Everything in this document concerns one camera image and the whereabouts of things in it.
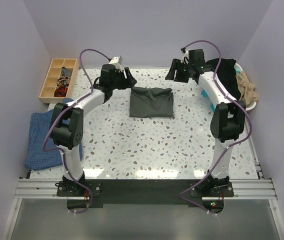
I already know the white perforated laundry basket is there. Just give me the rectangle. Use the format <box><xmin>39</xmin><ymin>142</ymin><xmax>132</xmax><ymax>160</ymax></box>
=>
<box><xmin>234</xmin><ymin>62</ymin><xmax>258</xmax><ymax>112</ymax></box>

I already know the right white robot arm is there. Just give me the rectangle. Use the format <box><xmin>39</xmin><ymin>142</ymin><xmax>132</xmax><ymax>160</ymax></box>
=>
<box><xmin>165</xmin><ymin>48</ymin><xmax>245</xmax><ymax>197</ymax></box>

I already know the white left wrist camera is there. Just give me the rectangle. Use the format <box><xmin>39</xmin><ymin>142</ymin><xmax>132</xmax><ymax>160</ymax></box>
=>
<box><xmin>109</xmin><ymin>55</ymin><xmax>123</xmax><ymax>71</ymax></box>

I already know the red black sock in tray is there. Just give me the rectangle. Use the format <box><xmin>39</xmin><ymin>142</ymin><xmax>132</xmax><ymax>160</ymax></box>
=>
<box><xmin>53</xmin><ymin>85</ymin><xmax>68</xmax><ymax>98</ymax></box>

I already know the wooden compartment tray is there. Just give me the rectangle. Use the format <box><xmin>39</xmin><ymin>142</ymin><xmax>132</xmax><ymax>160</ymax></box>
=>
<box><xmin>39</xmin><ymin>58</ymin><xmax>79</xmax><ymax>104</ymax></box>

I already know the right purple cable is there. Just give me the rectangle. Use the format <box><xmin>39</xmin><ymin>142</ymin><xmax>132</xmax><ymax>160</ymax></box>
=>
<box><xmin>179</xmin><ymin>40</ymin><xmax>254</xmax><ymax>214</ymax></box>

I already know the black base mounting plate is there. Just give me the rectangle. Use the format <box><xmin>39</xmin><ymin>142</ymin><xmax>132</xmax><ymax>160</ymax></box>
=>
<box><xmin>55</xmin><ymin>178</ymin><xmax>235</xmax><ymax>213</ymax></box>

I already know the grey sock in tray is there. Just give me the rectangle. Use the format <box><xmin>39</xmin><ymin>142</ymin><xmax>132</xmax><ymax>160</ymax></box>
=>
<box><xmin>61</xmin><ymin>67</ymin><xmax>73</xmax><ymax>78</ymax></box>

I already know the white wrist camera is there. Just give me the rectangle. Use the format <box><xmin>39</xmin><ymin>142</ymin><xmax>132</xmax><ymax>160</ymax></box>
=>
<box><xmin>180</xmin><ymin>47</ymin><xmax>190</xmax><ymax>64</ymax></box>
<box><xmin>109</xmin><ymin>55</ymin><xmax>123</xmax><ymax>71</ymax></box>

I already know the blue checked shirt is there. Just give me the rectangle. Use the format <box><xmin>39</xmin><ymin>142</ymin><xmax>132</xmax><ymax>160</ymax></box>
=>
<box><xmin>22</xmin><ymin>97</ymin><xmax>84</xmax><ymax>172</ymax></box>

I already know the black garment in basket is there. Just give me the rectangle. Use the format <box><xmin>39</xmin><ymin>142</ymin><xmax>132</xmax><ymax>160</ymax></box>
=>
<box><xmin>217</xmin><ymin>58</ymin><xmax>241</xmax><ymax>100</ymax></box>

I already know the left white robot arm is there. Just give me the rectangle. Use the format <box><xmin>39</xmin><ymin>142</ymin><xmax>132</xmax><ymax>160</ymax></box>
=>
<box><xmin>48</xmin><ymin>63</ymin><xmax>137</xmax><ymax>196</ymax></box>

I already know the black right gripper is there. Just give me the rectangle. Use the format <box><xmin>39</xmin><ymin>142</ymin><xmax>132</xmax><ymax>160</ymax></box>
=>
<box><xmin>164</xmin><ymin>59</ymin><xmax>192</xmax><ymax>84</ymax></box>

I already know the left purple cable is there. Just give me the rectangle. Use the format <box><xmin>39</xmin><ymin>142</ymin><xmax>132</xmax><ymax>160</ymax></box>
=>
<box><xmin>42</xmin><ymin>48</ymin><xmax>113</xmax><ymax>214</ymax></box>

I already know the patterned sock in tray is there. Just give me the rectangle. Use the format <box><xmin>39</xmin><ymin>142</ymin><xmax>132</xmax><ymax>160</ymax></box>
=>
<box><xmin>57</xmin><ymin>76</ymin><xmax>71</xmax><ymax>87</ymax></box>

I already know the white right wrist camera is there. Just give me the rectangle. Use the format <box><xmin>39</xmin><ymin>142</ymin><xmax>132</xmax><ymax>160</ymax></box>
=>
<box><xmin>180</xmin><ymin>47</ymin><xmax>190</xmax><ymax>64</ymax></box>

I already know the beige garment in basket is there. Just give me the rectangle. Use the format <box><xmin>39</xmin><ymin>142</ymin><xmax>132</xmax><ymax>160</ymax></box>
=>
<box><xmin>235</xmin><ymin>71</ymin><xmax>259</xmax><ymax>107</ymax></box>

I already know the purple cable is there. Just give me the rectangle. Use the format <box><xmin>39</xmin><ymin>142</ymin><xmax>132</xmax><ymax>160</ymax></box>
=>
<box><xmin>179</xmin><ymin>40</ymin><xmax>254</xmax><ymax>214</ymax></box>
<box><xmin>42</xmin><ymin>48</ymin><xmax>113</xmax><ymax>214</ymax></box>

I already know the teal garment in basket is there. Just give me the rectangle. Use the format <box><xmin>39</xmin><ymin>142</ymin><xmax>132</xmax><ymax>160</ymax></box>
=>
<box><xmin>201</xmin><ymin>89</ymin><xmax>215</xmax><ymax>112</ymax></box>

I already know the aluminium front frame rail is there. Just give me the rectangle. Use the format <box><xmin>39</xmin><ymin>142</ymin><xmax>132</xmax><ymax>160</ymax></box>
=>
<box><xmin>14</xmin><ymin>178</ymin><xmax>277</xmax><ymax>200</ymax></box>

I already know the grey t shirt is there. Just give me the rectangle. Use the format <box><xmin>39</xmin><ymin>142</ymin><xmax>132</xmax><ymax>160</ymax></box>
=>
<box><xmin>129</xmin><ymin>87</ymin><xmax>174</xmax><ymax>118</ymax></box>

